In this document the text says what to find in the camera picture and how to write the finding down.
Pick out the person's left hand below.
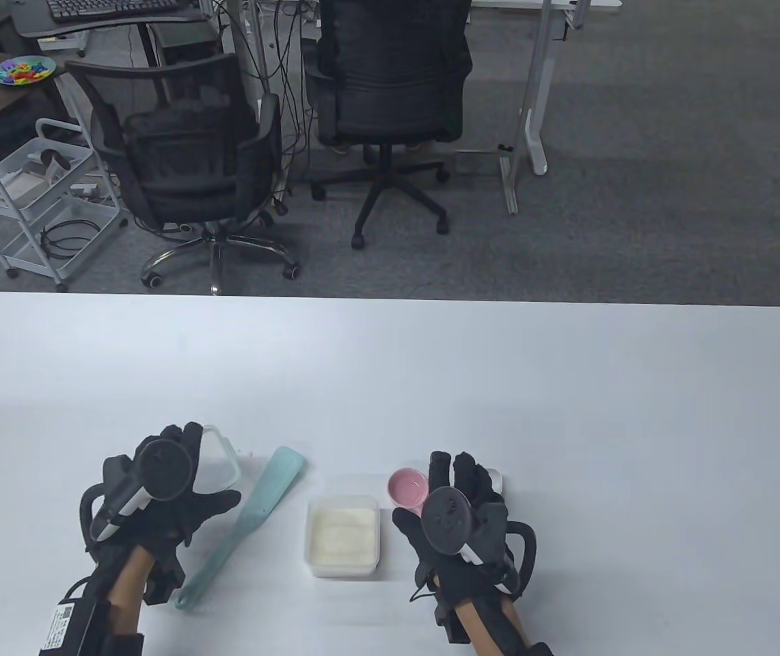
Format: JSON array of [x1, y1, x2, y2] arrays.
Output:
[[116, 422, 243, 568]]

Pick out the person's right hand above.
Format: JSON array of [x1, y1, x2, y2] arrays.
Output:
[[392, 451, 520, 602]]

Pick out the mint green container lid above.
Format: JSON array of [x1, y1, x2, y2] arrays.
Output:
[[188, 425, 241, 496]]

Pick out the mint green dessert spatula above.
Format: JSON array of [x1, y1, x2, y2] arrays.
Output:
[[176, 446, 307, 612]]

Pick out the white sugar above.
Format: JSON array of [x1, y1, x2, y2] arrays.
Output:
[[312, 506, 377, 568]]

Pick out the clear plastic sugar container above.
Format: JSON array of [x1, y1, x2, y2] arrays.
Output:
[[306, 495, 381, 579]]

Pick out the person's left forearm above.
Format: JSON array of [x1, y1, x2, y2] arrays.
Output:
[[104, 547, 159, 638]]

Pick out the person's right forearm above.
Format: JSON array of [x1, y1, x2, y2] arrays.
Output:
[[455, 594, 554, 656]]

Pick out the black box with white label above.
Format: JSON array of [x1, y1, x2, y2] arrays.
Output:
[[38, 598, 113, 656]]

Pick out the white rolling cart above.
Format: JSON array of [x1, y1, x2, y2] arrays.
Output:
[[0, 118, 129, 293]]

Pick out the black mesh office chair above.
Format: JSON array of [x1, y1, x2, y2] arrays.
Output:
[[64, 53, 300, 296]]

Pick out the black padded office chair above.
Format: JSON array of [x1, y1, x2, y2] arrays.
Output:
[[302, 0, 474, 250]]

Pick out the black computer tower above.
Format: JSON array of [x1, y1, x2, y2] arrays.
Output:
[[154, 24, 221, 64]]

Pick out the green plate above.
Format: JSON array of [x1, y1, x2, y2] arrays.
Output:
[[0, 56, 57, 86]]

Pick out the pile of colourful blocks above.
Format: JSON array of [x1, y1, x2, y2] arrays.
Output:
[[0, 60, 49, 83]]

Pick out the black keyboard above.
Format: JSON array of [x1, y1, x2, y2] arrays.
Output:
[[46, 0, 189, 23]]

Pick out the black desk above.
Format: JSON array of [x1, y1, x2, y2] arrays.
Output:
[[10, 0, 226, 69]]

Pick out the small pink handled cup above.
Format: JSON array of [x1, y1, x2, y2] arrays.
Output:
[[388, 468, 430, 512]]

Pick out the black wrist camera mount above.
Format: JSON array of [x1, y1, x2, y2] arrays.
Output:
[[142, 547, 184, 605], [434, 593, 472, 644]]

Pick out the coiled black cable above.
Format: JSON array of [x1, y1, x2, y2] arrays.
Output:
[[40, 220, 100, 260]]

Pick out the white desk frame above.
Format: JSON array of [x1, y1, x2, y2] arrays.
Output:
[[461, 0, 623, 216]]

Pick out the bundle of black cables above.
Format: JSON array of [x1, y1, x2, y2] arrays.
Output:
[[212, 0, 315, 200]]

